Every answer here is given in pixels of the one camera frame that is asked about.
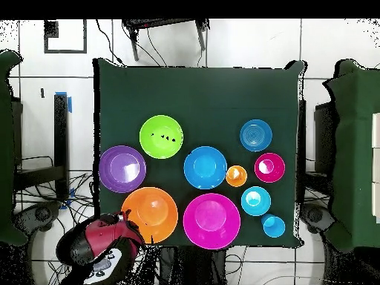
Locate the large orange bowl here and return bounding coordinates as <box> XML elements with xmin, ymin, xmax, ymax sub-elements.
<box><xmin>120</xmin><ymin>186</ymin><xmax>180</xmax><ymax>245</ymax></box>

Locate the green bowl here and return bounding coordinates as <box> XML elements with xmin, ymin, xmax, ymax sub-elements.
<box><xmin>139</xmin><ymin>114</ymin><xmax>184</xmax><ymax>160</ymax></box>

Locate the orange cup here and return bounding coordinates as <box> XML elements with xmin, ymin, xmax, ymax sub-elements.
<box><xmin>225</xmin><ymin>165</ymin><xmax>248</xmax><ymax>188</ymax></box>

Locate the dark green tablecloth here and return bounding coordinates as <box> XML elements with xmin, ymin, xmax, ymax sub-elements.
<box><xmin>92</xmin><ymin>57</ymin><xmax>307</xmax><ymax>249</ymax></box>

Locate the large pink bowl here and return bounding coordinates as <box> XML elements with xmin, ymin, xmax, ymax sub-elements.
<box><xmin>183</xmin><ymin>193</ymin><xmax>242</xmax><ymax>250</ymax></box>

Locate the translucent blue bowl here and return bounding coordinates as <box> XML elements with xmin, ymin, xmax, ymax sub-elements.
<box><xmin>239</xmin><ymin>119</ymin><xmax>273</xmax><ymax>153</ymax></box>

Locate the purple bowl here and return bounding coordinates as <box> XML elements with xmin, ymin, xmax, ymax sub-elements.
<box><xmin>98</xmin><ymin>145</ymin><xmax>147</xmax><ymax>194</ymax></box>

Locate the small ribbed cyan bowl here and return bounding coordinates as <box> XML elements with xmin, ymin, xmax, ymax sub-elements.
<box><xmin>240</xmin><ymin>186</ymin><xmax>272</xmax><ymax>217</ymax></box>

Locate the small crimson bowl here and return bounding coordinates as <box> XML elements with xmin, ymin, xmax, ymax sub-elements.
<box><xmin>254</xmin><ymin>152</ymin><xmax>286</xmax><ymax>184</ymax></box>

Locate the blue cup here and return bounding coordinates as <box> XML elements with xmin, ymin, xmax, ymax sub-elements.
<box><xmin>261</xmin><ymin>213</ymin><xmax>286</xmax><ymax>239</ymax></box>

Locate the black bench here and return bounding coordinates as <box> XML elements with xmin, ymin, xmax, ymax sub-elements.
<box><xmin>297</xmin><ymin>99</ymin><xmax>338</xmax><ymax>206</ymax></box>
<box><xmin>13</xmin><ymin>93</ymin><xmax>71</xmax><ymax>203</ymax></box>

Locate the blue tape strip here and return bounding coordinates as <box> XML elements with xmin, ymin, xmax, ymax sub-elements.
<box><xmin>55</xmin><ymin>91</ymin><xmax>73</xmax><ymax>114</ymax></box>

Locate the black stool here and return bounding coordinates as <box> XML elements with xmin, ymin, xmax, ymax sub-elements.
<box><xmin>122</xmin><ymin>19</ymin><xmax>211</xmax><ymax>62</ymax></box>

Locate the green clothed side table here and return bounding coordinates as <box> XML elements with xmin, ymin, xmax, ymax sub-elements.
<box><xmin>0</xmin><ymin>49</ymin><xmax>28</xmax><ymax>246</ymax></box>
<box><xmin>322</xmin><ymin>58</ymin><xmax>380</xmax><ymax>254</ymax></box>

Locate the white drawer unit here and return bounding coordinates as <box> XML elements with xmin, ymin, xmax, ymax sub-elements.
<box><xmin>371</xmin><ymin>112</ymin><xmax>380</xmax><ymax>223</ymax></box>

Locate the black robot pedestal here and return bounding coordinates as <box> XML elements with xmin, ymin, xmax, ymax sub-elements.
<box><xmin>158</xmin><ymin>246</ymin><xmax>227</xmax><ymax>285</ymax></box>

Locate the black square frame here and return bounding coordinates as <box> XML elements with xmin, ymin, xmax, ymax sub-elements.
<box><xmin>43</xmin><ymin>19</ymin><xmax>88</xmax><ymax>55</ymax></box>

